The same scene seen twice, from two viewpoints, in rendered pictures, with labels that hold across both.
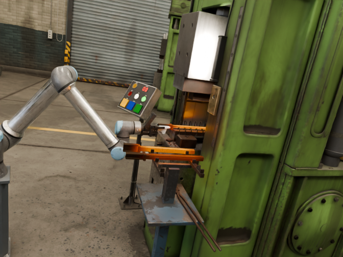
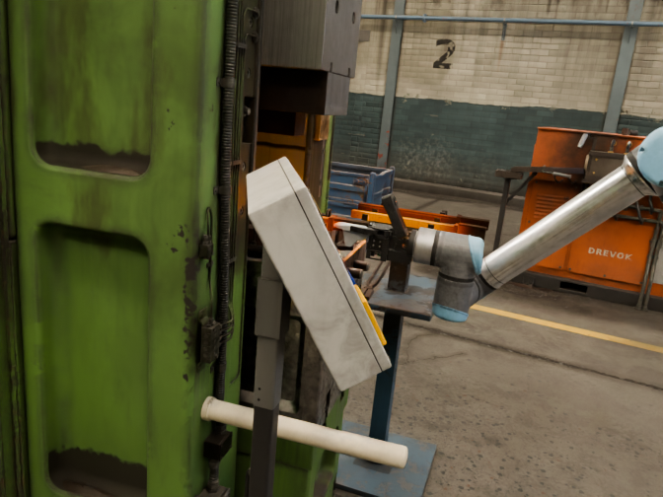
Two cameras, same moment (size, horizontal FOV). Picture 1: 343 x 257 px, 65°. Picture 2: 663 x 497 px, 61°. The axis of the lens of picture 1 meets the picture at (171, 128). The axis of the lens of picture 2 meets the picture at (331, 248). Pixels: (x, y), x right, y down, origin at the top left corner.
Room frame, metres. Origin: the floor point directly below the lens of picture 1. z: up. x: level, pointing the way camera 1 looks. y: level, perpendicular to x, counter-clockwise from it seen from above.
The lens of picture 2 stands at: (3.01, 0.85, 1.30)
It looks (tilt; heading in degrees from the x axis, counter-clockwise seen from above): 15 degrees down; 216
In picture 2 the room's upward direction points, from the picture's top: 5 degrees clockwise
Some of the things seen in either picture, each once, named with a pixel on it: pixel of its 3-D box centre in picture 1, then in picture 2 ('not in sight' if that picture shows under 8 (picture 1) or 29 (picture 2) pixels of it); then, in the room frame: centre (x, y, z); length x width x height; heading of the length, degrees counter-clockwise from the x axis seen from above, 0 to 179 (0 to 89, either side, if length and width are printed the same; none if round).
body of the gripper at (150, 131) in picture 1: (148, 129); (391, 243); (1.80, 0.15, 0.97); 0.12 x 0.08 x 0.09; 112
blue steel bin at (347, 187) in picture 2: not in sight; (325, 198); (-1.39, -2.50, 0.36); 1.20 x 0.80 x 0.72; 107
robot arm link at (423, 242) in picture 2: (137, 128); (423, 245); (1.77, 0.23, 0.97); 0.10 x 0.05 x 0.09; 22
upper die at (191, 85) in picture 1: (205, 85); (257, 88); (1.96, -0.19, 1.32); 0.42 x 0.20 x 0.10; 111
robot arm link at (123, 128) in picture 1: (124, 128); (458, 252); (1.74, 0.31, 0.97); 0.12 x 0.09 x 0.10; 112
